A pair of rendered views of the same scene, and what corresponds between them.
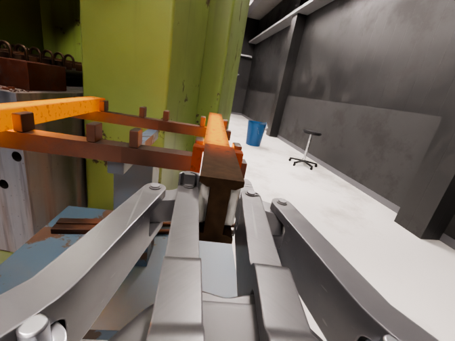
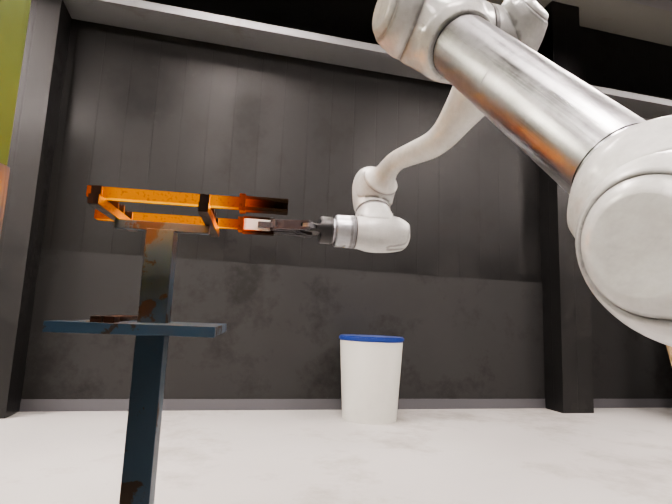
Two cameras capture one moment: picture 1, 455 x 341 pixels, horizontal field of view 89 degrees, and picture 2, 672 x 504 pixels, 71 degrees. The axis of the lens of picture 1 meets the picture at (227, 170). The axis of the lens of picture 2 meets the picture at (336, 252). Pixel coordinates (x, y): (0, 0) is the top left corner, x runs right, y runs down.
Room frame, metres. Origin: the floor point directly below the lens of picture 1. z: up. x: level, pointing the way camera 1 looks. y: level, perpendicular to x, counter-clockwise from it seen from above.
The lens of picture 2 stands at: (-0.01, 1.24, 0.69)
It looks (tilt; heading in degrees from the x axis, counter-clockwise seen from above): 8 degrees up; 268
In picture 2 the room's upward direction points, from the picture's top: 2 degrees clockwise
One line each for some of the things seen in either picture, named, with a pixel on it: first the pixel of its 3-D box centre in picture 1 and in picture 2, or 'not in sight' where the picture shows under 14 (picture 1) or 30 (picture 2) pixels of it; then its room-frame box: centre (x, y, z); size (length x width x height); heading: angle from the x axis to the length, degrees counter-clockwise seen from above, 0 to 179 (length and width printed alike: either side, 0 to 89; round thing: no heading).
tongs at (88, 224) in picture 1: (198, 228); (122, 317); (0.48, 0.05, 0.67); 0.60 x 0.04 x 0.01; 106
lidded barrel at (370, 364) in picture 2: not in sight; (370, 376); (-0.39, -2.26, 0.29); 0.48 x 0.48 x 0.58
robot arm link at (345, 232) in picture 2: not in sight; (343, 231); (-0.06, -0.02, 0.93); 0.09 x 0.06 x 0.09; 97
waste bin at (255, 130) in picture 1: (256, 132); not in sight; (4.79, -0.45, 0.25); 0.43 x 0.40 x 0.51; 100
